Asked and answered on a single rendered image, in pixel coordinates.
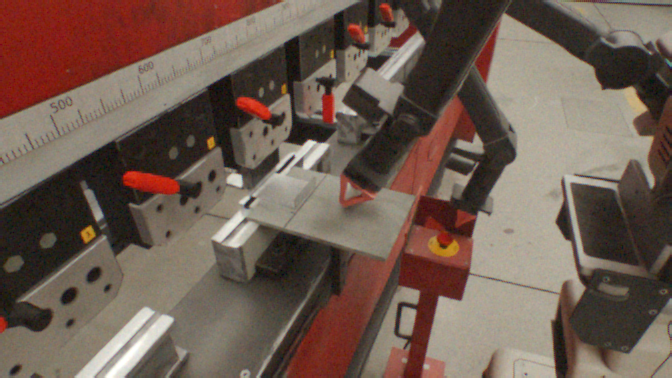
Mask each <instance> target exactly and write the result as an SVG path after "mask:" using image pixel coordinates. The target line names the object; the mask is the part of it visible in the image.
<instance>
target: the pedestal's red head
mask: <svg viewBox="0 0 672 378"><path fill-rule="evenodd" d="M421 191H422V185H420V189H419V192H418V195H417V198H415V201H414V204H413V209H412V212H411V215H410V218H409V221H408V225H407V228H406V231H405V235H404V236H405V243H404V250H403V253H402V260H401V269H399V277H398V286H402V287H406V288H410V289H414V290H418V291H422V292H426V293H430V294H434V295H438V296H443V297H447V298H451V299H454V300H458V301H461V300H463V297H464V293H465V289H466V286H467V281H468V278H469V274H470V270H471V262H472V254H473V246H474V238H472V235H473V231H474V227H475V222H476V218H477V216H476V217H475V218H474V219H472V220H469V221H467V222H464V223H463V224H461V226H460V227H459V228H455V221H456V218H458V209H455V208H452V207H450V206H449V201H450V200H446V199H441V198H435V197H429V196H424V195H421V202H420V207H419V211H418V214H416V216H415V224H414V225H415V226H413V228H412V230H411V234H410V237H409V240H408V245H407V247H406V243H407V235H408V230H409V227H410V222H411V220H412V218H413V214H414V210H415V207H416V204H418V200H419V197H420V193H421ZM441 231H445V232H441ZM446 232H447V233H448V234H450V235H451V236H452V237H453V239H454V240H455V241H456V242H457V245H459V251H457V253H456V254H455V255H453V256H448V257H445V256H440V255H436V254H434V253H433V252H432V251H431V250H430V249H429V246H428V242H429V240H430V239H431V238H432V237H434V236H438V234H440V233H446Z"/></svg>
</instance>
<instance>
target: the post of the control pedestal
mask: <svg viewBox="0 0 672 378"><path fill-rule="evenodd" d="M438 298H439V296H438V295H434V294H430V293H426V292H422V291H419V296H418V302H417V308H416V314H415V320H414V326H413V332H412V338H411V343H410V350H409V356H408V361H407V367H406V372H405V374H404V378H421V373H422V369H423V364H424V360H426V355H427V351H428V345H429V341H430V336H431V332H432V327H433V322H434V317H435V313H436V308H437V303H438Z"/></svg>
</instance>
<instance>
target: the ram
mask: <svg viewBox="0 0 672 378"><path fill-rule="evenodd" d="M286 1H288V0H0V120H2V119H4V118H6V117H9V116H11V115H15V114H17V113H19V112H22V111H24V110H27V109H29V108H31V107H35V106H37V105H40V104H42V103H44V102H47V101H49V100H52V99H54V98H57V96H60V95H62V94H65V93H67V92H69V91H72V90H74V89H77V88H79V87H82V86H85V85H87V84H89V83H92V82H94V81H97V80H99V79H101V78H104V77H107V75H110V74H112V73H114V72H117V71H119V70H122V69H124V68H126V67H130V66H132V65H135V64H137V63H139V62H142V61H144V60H147V59H149V58H151V57H153V56H155V55H157V54H160V53H162V52H164V51H167V50H169V49H172V48H174V47H176V46H180V45H182V44H185V43H187V42H189V41H192V40H194V39H197V37H200V36H202V35H205V34H207V33H210V32H212V31H214V30H217V29H219V28H223V27H225V26H227V25H230V24H232V23H235V22H237V21H239V20H240V19H243V18H245V17H248V16H250V15H252V14H255V13H257V12H260V11H262V10H265V9H268V8H270V7H273V6H275V5H277V4H280V3H282V2H286ZM356 1H358V0H330V2H328V3H326V4H323V5H321V6H319V7H317V8H315V9H313V10H311V11H309V12H307V13H305V14H302V15H300V16H298V17H296V18H294V19H292V20H290V21H288V22H286V23H283V25H281V26H279V27H277V28H275V29H273V30H271V31H269V32H267V33H264V34H262V35H260V36H258V37H256V38H254V39H252V40H250V41H248V42H246V43H243V45H241V46H239V47H237V48H235V49H233V50H231V51H229V52H227V53H225V54H222V55H220V56H218V57H216V58H214V59H212V60H210V61H208V62H207V63H205V64H202V65H200V66H198V67H196V68H194V69H192V70H190V71H188V72H186V73H184V74H182V75H179V76H177V77H175V78H173V79H171V80H169V82H167V83H165V84H163V85H161V86H159V87H156V88H154V89H152V90H150V91H148V92H146V93H144V94H142V95H140V96H138V97H136V98H134V99H131V101H129V102H127V103H125V104H123V105H121V106H119V107H117V108H115V109H113V110H111V111H109V112H106V113H104V114H102V115H100V116H98V117H96V118H94V119H92V121H90V122H88V123H86V124H84V125H82V126H79V127H77V128H75V129H73V130H71V131H69V132H67V133H65V134H63V135H61V136H59V137H57V138H54V139H52V140H50V141H48V143H46V144H44V145H42V146H40V147H38V148H36V149H34V150H31V151H29V152H27V153H25V154H23V155H21V156H19V157H17V158H14V159H12V160H9V161H7V162H5V163H3V164H1V166H0V204H1V203H3V202H5V201H7V200H8V199H11V198H13V197H15V196H16V195H18V194H20V193H22V192H24V191H25V190H27V189H29V188H31V186H33V185H35V184H37V183H39V182H40V181H42V180H44V179H46V178H48V177H49V176H51V175H53V174H55V173H57V172H59V171H61V170H63V169H64V168H66V167H68V166H70V165H71V163H73V162H75V161H77V160H79V159H80V158H83V157H85V156H87V155H88V154H90V153H92V152H94V151H95V150H97V149H99V148H101V147H102V146H104V145H106V144H108V143H111V141H112V140H114V139H116V138H118V137H119V136H121V135H123V134H125V133H126V132H128V131H130V130H132V129H133V128H136V127H138V126H140V125H142V124H143V123H145V121H147V120H149V119H150V118H152V117H154V116H156V115H157V114H159V113H162V112H164V111H165V110H167V109H169V108H171V107H173V106H174V105H176V104H178V102H180V101H181V100H184V99H186V98H188V97H189V96H191V95H193V94H195V93H196V92H198V91H200V90H202V89H204V88H206V87H208V86H210V84H212V83H213V82H215V81H217V80H219V79H220V78H222V77H224V76H227V75H229V74H230V73H232V72H234V71H236V70H237V69H239V68H241V67H243V65H244V64H246V63H249V62H251V61H252V60H254V59H256V58H258V57H260V56H261V55H263V54H265V53H268V52H269V51H271V50H273V49H275V48H276V46H278V45H280V44H282V43H283V42H285V41H288V40H290V39H292V38H293V37H295V36H297V35H299V34H300V33H302V32H304V31H307V30H308V29H310V28H312V27H314V25H315V24H317V23H319V22H321V21H323V20H324V19H327V18H329V17H331V16H332V15H334V14H336V13H338V12H339V11H341V10H343V9H346V8H347V7H349V6H351V5H353V4H355V3H356Z"/></svg>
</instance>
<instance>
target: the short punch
mask: <svg viewBox="0 0 672 378"><path fill-rule="evenodd" d="M279 163H280V157H279V146H278V147H277V148H276V149H275V151H274V152H273V153H271V154H270V155H269V156H267V157H266V158H265V159H264V160H263V161H262V162H261V163H260V164H259V165H258V166H257V167H256V169H249V167H246V168H245V166H242V168H241V169H240V171H241V177H242V182H243V188H244V189H246V190H247V191H248V197H249V198H250V197H251V196H252V195H254V194H255V193H256V192H257V191H258V190H259V189H260V188H261V187H262V185H263V184H264V183H265V182H266V181H267V180H268V179H269V178H270V177H271V176H272V175H274V174H275V173H276V172H277V165H278V164H279Z"/></svg>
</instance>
